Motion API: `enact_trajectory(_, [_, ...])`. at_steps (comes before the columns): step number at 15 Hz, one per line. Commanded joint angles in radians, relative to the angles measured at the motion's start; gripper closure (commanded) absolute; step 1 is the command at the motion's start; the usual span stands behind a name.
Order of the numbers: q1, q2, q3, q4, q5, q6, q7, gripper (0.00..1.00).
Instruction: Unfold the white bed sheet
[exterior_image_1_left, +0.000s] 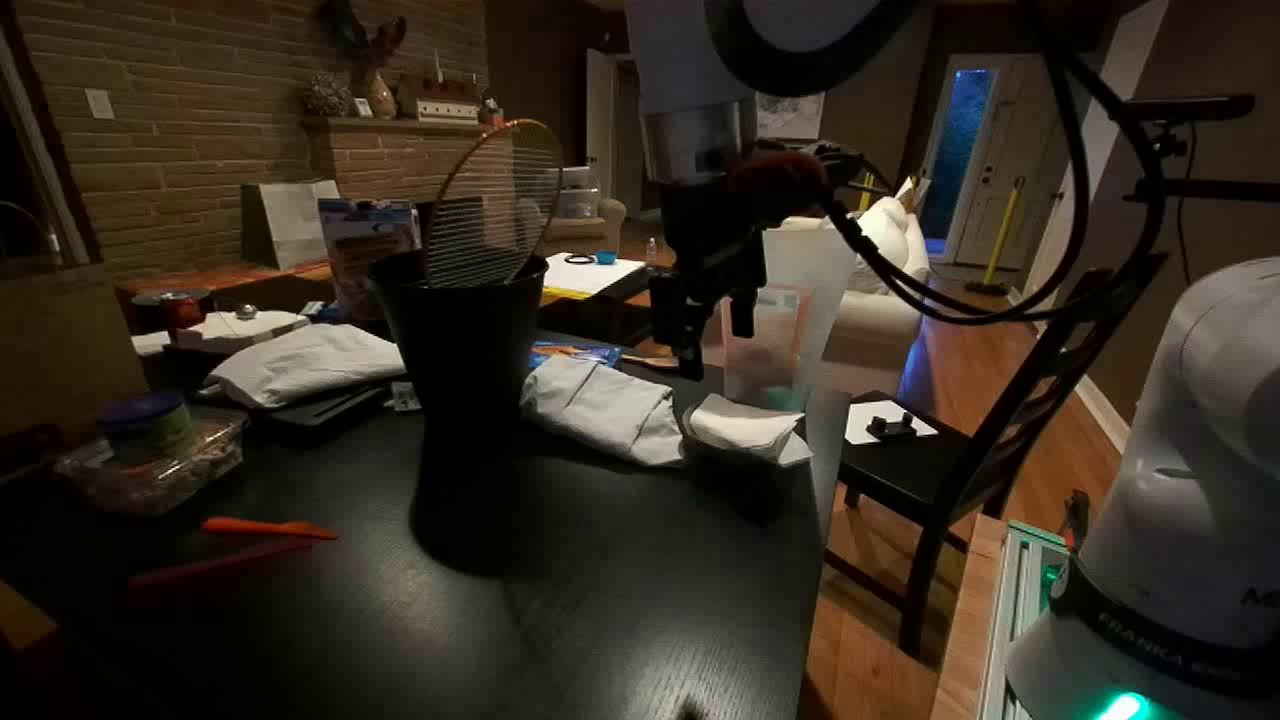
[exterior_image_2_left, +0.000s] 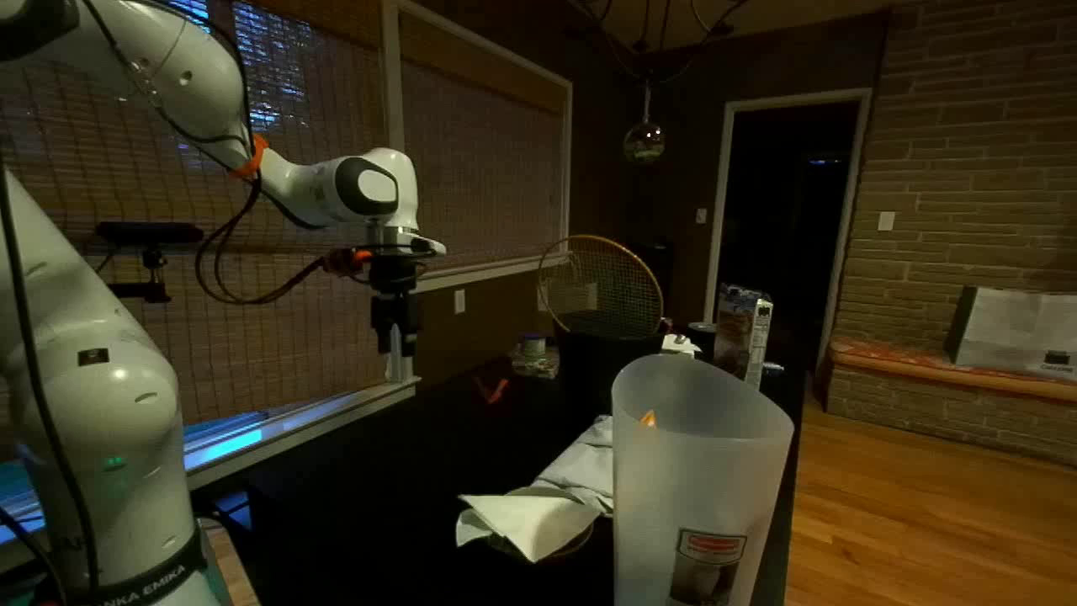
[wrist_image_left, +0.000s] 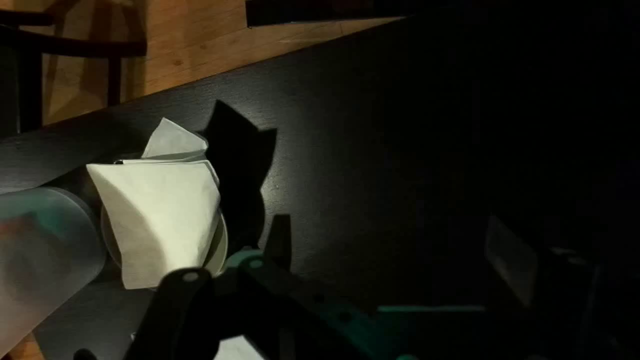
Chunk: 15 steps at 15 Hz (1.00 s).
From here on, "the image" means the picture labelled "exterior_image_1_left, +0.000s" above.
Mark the white bed sheet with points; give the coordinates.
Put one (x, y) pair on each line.
(601, 406)

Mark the round chair back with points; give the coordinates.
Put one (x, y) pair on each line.
(463, 384)

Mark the translucent plastic pitcher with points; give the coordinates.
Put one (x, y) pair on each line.
(806, 285)

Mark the stacked clear storage containers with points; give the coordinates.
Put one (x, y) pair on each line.
(577, 188)

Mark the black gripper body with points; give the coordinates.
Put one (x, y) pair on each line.
(705, 233)

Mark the wooden hearth ledge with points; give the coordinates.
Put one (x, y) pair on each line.
(225, 281)

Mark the mantel plant decoration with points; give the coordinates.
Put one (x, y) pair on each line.
(364, 61)

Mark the robot base mounting frame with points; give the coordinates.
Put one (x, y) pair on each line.
(1027, 600)

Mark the crumpled white cloth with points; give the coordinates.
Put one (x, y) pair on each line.
(302, 363)

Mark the clear plastic container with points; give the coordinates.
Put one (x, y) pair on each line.
(144, 472)

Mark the brick fireplace mantel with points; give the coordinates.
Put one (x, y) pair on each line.
(401, 158)

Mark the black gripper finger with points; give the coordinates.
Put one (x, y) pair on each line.
(744, 306)
(690, 332)

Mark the orange marker pen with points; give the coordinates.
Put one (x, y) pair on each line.
(267, 528)

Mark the white box on counter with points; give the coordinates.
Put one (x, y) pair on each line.
(298, 222)

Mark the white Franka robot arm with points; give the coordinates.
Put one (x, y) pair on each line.
(1202, 465)

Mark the printed drink carton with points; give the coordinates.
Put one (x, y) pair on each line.
(364, 254)

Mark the round jar with blue lid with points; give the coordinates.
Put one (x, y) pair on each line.
(151, 420)

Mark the glass exterior door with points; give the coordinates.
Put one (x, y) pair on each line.
(963, 144)

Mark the stacked white papers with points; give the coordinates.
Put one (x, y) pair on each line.
(585, 276)

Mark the black camera stand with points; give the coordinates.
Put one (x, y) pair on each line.
(1202, 109)

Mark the black flat box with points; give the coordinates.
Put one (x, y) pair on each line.
(326, 406)

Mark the folded white napkin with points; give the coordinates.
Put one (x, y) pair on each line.
(743, 431)

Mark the black wooden chair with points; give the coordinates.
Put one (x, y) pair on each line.
(922, 468)

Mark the white upholstered armchair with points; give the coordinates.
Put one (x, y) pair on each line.
(891, 242)

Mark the white light switch plate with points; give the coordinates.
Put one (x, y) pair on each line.
(102, 107)

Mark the yellow broom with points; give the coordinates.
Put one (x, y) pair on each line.
(1000, 242)

